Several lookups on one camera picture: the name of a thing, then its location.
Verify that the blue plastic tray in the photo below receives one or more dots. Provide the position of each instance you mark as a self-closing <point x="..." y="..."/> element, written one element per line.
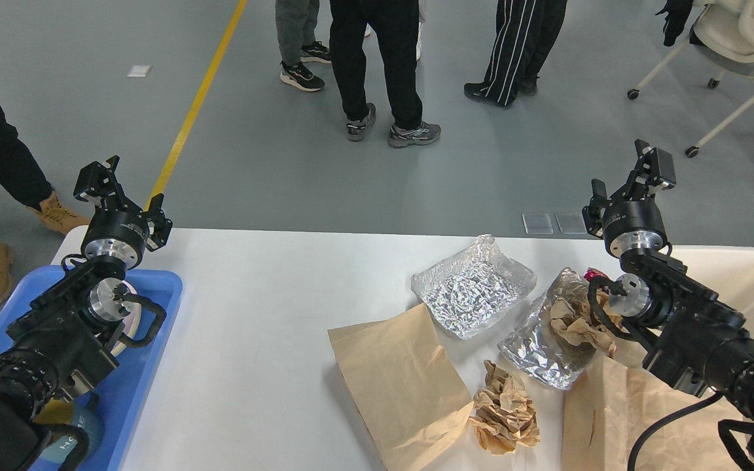
<point x="123" y="394"/>

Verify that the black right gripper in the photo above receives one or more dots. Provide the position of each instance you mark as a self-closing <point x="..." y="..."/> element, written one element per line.
<point x="635" y="222"/>

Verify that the pink plate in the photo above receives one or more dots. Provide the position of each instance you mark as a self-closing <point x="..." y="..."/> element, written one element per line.
<point x="132" y="320"/>

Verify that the person in grey sneakers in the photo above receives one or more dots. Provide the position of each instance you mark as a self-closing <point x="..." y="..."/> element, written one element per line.
<point x="396" y="24"/>

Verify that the brown paper bag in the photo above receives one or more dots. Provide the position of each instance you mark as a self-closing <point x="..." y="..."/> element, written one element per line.
<point x="610" y="405"/>
<point x="411" y="398"/>

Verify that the yellow plate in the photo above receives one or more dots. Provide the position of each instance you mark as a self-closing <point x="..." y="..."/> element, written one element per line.
<point x="57" y="412"/>

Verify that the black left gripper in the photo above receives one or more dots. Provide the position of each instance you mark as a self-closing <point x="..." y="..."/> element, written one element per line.
<point x="114" y="230"/>

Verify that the teal HOME mug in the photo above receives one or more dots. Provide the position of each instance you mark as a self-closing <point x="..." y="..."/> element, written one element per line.
<point x="61" y="445"/>

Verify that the crumpled brown paper ball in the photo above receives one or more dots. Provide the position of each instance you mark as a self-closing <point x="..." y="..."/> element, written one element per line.
<point x="505" y="417"/>

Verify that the crumpled foil bag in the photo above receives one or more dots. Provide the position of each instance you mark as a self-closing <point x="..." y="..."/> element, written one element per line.
<point x="537" y="350"/>

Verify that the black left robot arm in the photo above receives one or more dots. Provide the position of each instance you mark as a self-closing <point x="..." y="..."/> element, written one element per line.
<point x="62" y="346"/>

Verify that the black jacket on chair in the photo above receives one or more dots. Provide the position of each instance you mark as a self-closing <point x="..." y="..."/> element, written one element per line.
<point x="677" y="16"/>

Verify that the white office chair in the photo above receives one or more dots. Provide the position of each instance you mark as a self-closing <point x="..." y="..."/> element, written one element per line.
<point x="723" y="32"/>

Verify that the person in striped trousers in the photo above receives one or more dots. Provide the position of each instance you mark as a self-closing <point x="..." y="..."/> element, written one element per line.
<point x="526" y="32"/>

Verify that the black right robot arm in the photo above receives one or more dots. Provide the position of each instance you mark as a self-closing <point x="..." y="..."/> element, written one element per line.
<point x="693" y="341"/>

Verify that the red small object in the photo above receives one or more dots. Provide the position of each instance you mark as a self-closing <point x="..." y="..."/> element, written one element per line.
<point x="593" y="273"/>

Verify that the person in black sneakers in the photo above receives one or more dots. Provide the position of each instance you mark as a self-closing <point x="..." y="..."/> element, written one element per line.
<point x="295" y="29"/>

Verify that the crumpled aluminium foil tray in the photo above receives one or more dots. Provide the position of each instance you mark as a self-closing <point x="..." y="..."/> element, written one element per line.
<point x="473" y="289"/>

